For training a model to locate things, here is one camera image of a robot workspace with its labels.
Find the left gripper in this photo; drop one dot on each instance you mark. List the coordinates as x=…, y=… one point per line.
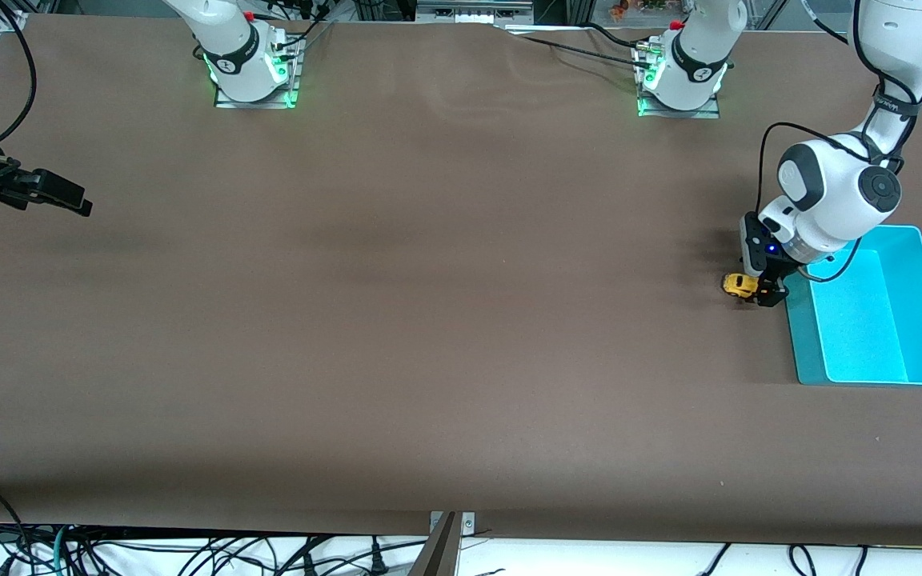
x=775, y=273

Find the yellow toy beetle car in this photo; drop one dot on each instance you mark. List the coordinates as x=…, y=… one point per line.
x=737, y=286

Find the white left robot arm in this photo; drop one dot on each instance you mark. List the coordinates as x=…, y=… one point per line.
x=829, y=192

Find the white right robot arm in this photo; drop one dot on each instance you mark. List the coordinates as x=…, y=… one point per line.
x=233, y=56

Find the cyan plastic storage bin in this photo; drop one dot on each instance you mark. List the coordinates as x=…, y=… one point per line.
x=861, y=336

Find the grey metal background box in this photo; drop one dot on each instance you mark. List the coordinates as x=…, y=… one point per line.
x=473, y=10

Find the dark support beam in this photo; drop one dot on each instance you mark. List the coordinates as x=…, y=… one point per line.
x=437, y=556

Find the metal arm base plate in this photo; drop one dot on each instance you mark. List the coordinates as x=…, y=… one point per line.
x=294, y=76
x=681, y=114

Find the small metal table bracket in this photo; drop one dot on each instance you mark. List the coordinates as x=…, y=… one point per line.
x=469, y=524

